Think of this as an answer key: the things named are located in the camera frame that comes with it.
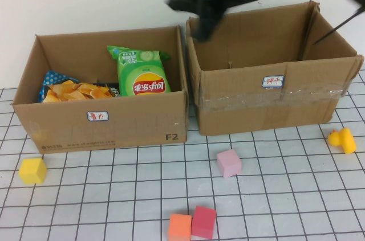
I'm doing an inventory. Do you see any green Lay's chip bag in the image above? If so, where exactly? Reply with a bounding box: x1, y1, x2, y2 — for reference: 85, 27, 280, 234
107, 45, 172, 97

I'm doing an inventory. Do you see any pink foam cube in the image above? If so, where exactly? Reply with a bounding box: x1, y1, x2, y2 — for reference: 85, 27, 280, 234
216, 149, 242, 179

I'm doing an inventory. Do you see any red foam cube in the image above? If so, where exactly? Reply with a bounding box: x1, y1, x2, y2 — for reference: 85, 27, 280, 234
190, 206, 217, 240

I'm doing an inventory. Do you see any orange foam cube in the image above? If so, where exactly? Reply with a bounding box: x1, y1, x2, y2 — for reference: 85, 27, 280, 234
168, 213, 193, 241

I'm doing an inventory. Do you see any white label on taped box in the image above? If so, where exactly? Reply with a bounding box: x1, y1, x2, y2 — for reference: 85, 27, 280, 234
262, 75, 285, 90

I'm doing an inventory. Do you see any cardboard box with clear tape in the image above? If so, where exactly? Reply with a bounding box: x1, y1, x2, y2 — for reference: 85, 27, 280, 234
185, 1, 365, 136

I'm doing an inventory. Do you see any cardboard box with F2 print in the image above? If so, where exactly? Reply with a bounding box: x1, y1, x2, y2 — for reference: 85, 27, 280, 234
11, 25, 189, 155

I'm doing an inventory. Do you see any white label on F2 box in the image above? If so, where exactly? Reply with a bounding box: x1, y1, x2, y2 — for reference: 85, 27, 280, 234
87, 111, 110, 122

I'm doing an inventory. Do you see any blue polka dot chip bag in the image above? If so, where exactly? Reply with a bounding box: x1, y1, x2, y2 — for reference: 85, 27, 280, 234
38, 70, 120, 104

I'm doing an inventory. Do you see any yellow rubber duck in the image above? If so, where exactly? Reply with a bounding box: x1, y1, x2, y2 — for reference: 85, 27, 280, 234
327, 127, 357, 155

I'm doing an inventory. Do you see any yellow foam cube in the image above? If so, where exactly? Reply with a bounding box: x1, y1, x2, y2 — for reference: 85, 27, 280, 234
18, 157, 48, 186

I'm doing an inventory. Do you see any thin black cable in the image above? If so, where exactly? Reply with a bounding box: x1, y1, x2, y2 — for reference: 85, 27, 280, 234
313, 6, 365, 46

